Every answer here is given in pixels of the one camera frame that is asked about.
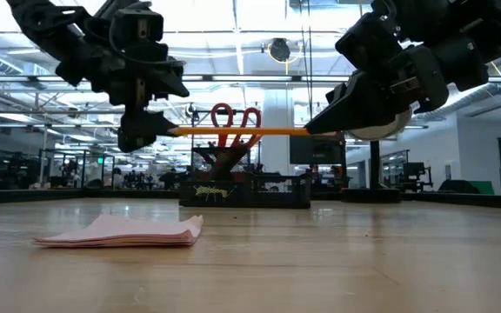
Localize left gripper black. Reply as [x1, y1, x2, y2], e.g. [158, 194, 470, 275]
[57, 2, 190, 154]

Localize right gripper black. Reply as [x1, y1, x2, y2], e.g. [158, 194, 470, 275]
[304, 10, 451, 137]

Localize black pen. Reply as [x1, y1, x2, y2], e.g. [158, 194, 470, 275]
[192, 147, 224, 173]

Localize red-handled scissors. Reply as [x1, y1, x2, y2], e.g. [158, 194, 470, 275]
[210, 103, 263, 175]

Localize yellow-green eraser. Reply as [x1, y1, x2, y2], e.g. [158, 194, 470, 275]
[193, 185, 230, 198]

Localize pink sticky note pad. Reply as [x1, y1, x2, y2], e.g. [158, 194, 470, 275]
[31, 212, 204, 250]

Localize black mesh desk organizer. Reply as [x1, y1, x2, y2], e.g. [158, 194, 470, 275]
[178, 145, 313, 210]

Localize black monitor screen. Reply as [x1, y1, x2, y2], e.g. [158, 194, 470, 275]
[289, 135, 347, 166]

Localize black desk lamp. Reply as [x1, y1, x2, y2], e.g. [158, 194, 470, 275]
[344, 106, 414, 204]

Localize person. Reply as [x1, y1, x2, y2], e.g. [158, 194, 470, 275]
[159, 168, 181, 190]

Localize green panel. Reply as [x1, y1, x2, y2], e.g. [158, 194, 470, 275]
[469, 180, 495, 196]

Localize black ceiling cable reel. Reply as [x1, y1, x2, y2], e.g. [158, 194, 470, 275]
[268, 37, 293, 63]

